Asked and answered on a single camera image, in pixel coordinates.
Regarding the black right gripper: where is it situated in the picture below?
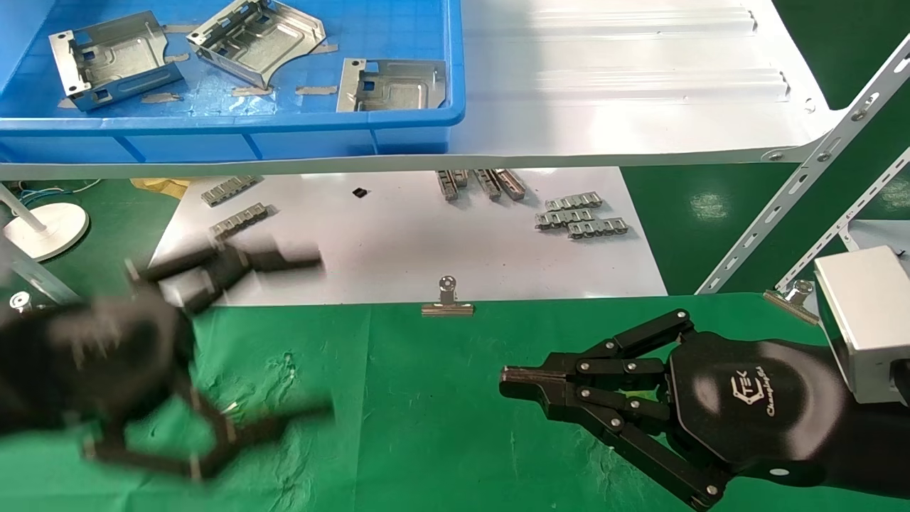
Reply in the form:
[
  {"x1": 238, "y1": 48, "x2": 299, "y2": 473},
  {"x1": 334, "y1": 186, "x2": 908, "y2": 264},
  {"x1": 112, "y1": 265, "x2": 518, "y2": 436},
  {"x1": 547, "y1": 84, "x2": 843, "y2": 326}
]
[{"x1": 500, "y1": 308, "x2": 854, "y2": 510}]

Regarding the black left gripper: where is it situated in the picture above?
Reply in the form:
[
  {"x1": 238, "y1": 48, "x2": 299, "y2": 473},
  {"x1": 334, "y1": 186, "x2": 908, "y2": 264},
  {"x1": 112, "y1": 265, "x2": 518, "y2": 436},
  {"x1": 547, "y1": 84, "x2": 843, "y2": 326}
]
[{"x1": 28, "y1": 238, "x2": 335, "y2": 481}]

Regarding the galvanised sheet metal bracket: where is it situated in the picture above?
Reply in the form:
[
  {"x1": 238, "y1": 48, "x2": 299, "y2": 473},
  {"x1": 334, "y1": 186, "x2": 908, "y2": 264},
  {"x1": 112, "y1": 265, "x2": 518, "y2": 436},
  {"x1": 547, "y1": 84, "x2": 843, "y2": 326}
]
[
  {"x1": 336, "y1": 58, "x2": 447, "y2": 113},
  {"x1": 48, "y1": 11, "x2": 184, "y2": 112},
  {"x1": 186, "y1": 0, "x2": 327, "y2": 90}
]

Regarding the green table cloth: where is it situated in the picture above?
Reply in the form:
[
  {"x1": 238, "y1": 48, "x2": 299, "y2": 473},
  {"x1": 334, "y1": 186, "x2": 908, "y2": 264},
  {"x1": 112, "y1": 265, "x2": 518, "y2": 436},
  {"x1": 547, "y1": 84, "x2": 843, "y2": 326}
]
[{"x1": 0, "y1": 292, "x2": 910, "y2": 512}]

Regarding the silver binder clip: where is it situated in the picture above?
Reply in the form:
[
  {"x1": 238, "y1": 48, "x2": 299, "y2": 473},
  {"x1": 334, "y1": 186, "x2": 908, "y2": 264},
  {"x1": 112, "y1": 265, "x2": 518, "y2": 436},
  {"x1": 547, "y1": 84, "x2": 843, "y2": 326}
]
[
  {"x1": 763, "y1": 279, "x2": 822, "y2": 326},
  {"x1": 421, "y1": 275, "x2": 475, "y2": 318}
]

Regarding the yellow crumpled material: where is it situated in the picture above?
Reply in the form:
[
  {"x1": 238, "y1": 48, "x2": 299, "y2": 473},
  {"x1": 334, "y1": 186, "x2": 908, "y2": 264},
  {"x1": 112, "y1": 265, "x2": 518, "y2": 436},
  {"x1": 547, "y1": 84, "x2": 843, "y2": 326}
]
[{"x1": 130, "y1": 178, "x2": 191, "y2": 200}]

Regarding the white round lamp base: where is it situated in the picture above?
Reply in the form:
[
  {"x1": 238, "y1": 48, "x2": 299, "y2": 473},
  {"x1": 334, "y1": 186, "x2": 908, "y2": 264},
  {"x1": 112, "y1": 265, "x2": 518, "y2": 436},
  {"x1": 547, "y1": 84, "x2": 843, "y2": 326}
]
[{"x1": 0, "y1": 183, "x2": 90, "y2": 262}]

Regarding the white metal shelf panel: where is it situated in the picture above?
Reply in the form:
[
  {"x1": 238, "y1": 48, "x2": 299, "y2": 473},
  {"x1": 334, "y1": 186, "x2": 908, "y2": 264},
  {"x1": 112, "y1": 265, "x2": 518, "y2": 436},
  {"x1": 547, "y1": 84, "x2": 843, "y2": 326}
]
[{"x1": 0, "y1": 0, "x2": 848, "y2": 181}]

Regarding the white perforated angle bar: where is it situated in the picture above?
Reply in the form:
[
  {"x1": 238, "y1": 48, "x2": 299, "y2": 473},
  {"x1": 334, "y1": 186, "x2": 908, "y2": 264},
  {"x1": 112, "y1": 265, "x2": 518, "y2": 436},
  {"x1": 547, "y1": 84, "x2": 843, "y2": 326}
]
[
  {"x1": 773, "y1": 146, "x2": 910, "y2": 294},
  {"x1": 695, "y1": 53, "x2": 910, "y2": 296}
]

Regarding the blue plastic bin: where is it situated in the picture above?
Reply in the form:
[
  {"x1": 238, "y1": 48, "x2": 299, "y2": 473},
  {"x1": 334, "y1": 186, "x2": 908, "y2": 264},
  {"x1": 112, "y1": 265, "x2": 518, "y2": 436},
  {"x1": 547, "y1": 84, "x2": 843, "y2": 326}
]
[{"x1": 0, "y1": 0, "x2": 466, "y2": 166}]

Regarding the grey metal rail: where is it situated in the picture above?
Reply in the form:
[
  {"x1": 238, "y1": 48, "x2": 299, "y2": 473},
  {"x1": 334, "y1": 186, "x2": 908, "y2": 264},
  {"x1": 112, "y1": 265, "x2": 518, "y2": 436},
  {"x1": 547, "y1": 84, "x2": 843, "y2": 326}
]
[{"x1": 0, "y1": 238, "x2": 80, "y2": 314}]

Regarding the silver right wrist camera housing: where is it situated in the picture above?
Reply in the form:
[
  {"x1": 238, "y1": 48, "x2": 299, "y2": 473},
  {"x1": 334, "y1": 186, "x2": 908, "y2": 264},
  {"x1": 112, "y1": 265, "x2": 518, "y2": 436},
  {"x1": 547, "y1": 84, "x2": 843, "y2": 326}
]
[{"x1": 814, "y1": 246, "x2": 910, "y2": 406}]

